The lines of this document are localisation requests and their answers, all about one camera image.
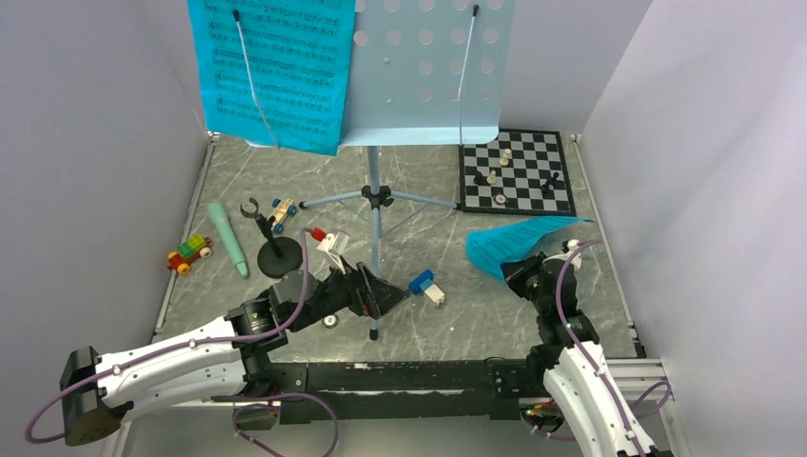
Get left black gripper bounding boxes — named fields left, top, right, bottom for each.
left=289, top=254, right=410, bottom=332

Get blue sheet music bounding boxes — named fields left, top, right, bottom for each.
left=187, top=0, right=356, bottom=156
left=464, top=216, right=594, bottom=281

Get black microphone stand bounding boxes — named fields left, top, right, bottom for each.
left=240, top=197, right=303, bottom=279

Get green toy microphone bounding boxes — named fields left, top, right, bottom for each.
left=207, top=202, right=250, bottom=279

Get light blue music stand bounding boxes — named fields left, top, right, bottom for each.
left=233, top=0, right=517, bottom=342

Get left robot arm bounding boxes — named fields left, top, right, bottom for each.
left=60, top=263, right=410, bottom=447

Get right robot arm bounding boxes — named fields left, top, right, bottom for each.
left=501, top=251, right=663, bottom=456

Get blue white toy brick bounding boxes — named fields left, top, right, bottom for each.
left=408, top=269, right=445, bottom=307

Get blue white poker chip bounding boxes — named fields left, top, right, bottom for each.
left=322, top=314, right=339, bottom=328

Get black white chessboard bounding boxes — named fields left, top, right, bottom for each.
left=459, top=129, right=577, bottom=216

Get black chess piece lying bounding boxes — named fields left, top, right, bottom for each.
left=473, top=173, right=489, bottom=186

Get cream chess piece standing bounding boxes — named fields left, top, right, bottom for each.
left=499, top=149, right=512, bottom=167

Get beige toy cart blue wheels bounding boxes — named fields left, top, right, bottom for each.
left=271, top=198, right=298, bottom=234

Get colourful brick toy car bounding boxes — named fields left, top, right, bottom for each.
left=167, top=234, right=212, bottom=275

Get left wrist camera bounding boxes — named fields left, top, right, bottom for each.
left=310, top=228, right=350, bottom=273

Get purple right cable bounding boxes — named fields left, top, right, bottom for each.
left=518, top=238, right=675, bottom=457

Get purple cable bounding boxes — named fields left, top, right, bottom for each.
left=25, top=228, right=342, bottom=457
left=518, top=238, right=675, bottom=457

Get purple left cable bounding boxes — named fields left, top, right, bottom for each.
left=25, top=228, right=342, bottom=457

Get black base frame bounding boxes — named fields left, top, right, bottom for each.
left=230, top=357, right=549, bottom=425

